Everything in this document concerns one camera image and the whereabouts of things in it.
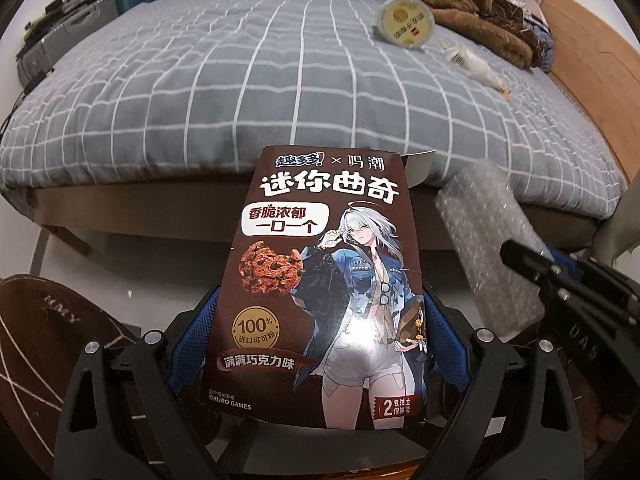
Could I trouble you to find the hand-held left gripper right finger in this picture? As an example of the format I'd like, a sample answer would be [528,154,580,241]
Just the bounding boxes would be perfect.
[424,285,587,480]

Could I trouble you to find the wooden headboard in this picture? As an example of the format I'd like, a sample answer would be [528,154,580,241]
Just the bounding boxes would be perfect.
[540,0,640,186]

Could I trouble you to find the grey suitcase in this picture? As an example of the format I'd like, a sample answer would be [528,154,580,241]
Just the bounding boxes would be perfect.
[17,0,118,86]

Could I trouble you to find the yellow lidded plastic container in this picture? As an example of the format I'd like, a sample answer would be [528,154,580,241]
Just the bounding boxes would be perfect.
[372,0,435,51]

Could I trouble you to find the bed with grey checked sheet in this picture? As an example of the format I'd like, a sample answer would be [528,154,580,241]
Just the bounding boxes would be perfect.
[0,0,631,256]

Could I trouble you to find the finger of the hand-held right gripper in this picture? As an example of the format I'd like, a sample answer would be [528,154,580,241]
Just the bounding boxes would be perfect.
[542,247,640,302]
[500,239,640,327]

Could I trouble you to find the brown cookie box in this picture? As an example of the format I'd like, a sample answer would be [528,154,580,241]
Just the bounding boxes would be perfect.
[202,144,436,433]

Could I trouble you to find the bubble wrap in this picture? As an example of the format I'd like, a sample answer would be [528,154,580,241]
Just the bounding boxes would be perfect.
[435,159,548,343]

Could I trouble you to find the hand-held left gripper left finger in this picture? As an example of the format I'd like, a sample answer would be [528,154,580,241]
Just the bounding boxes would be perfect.
[54,284,281,480]

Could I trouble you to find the dark clutter pile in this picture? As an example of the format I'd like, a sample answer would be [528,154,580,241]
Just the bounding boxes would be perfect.
[20,0,116,46]

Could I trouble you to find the white pouch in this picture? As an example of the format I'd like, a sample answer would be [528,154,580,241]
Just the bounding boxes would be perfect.
[440,42,503,86]

